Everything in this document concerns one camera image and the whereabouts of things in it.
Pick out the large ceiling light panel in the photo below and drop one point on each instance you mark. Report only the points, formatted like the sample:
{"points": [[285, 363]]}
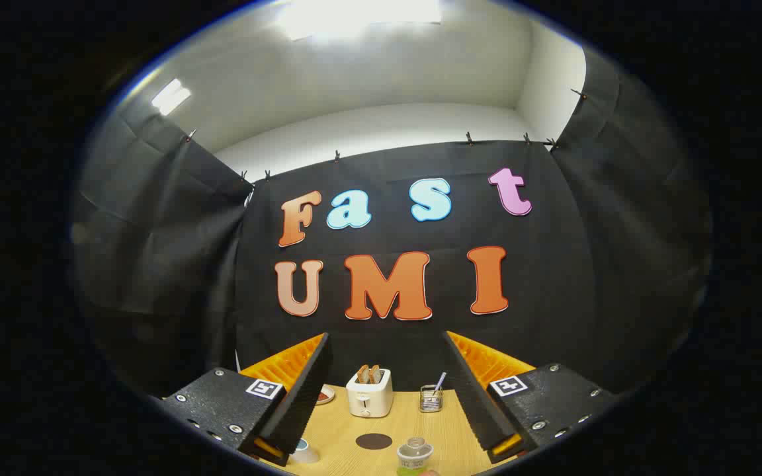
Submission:
{"points": [[354, 16]]}

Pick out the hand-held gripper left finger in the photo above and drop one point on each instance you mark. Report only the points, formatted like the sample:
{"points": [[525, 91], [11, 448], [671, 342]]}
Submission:
{"points": [[308, 390]]}

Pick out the dark round coaster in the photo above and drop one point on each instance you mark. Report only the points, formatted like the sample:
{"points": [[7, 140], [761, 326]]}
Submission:
{"points": [[374, 441]]}

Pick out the toast slice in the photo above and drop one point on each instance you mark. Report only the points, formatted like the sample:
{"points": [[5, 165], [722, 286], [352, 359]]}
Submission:
{"points": [[376, 373], [362, 374]]}

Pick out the small white plate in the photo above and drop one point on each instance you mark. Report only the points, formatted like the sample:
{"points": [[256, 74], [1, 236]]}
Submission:
{"points": [[325, 395]]}

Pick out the white cup blue inside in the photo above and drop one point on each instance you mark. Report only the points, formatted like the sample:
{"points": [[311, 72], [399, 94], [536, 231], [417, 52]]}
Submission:
{"points": [[303, 453]]}

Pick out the clear juice bottle white label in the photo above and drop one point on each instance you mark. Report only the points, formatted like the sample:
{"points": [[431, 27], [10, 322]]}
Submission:
{"points": [[414, 456]]}

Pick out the wooden table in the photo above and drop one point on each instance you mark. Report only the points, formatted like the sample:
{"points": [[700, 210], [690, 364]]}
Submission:
{"points": [[341, 423]]}

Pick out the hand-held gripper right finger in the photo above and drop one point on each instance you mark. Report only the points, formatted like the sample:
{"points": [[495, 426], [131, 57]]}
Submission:
{"points": [[470, 390]]}

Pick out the white toaster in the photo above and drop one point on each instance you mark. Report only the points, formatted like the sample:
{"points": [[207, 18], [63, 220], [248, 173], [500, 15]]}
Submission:
{"points": [[369, 396]]}

